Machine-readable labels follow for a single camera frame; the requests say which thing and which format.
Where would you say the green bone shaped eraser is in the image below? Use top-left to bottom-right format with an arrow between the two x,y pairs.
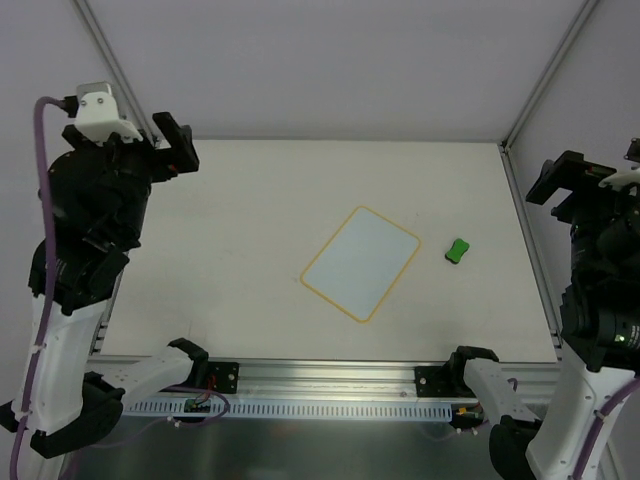
444,238 -> 470,265

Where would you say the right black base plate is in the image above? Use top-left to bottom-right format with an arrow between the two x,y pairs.
414,365 -> 471,398

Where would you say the yellow framed whiteboard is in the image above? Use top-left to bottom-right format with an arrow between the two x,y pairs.
300,205 -> 421,323

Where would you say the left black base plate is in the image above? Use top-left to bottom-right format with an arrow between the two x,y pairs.
206,361 -> 240,394

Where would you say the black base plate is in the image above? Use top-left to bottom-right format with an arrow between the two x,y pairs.
414,365 -> 471,398
206,361 -> 240,394

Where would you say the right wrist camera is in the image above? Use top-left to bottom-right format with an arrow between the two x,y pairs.
599,138 -> 640,192

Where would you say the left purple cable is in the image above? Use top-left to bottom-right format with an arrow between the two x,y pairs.
9,95 -> 231,480

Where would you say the aluminium mounting rail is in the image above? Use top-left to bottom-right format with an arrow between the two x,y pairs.
89,355 -> 566,401

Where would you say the white slotted cable duct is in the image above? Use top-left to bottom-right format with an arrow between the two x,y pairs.
125,396 -> 453,423

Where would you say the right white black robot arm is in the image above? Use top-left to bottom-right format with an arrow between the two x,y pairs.
445,151 -> 639,479

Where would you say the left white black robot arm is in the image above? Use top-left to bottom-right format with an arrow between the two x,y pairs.
1,112 -> 208,459

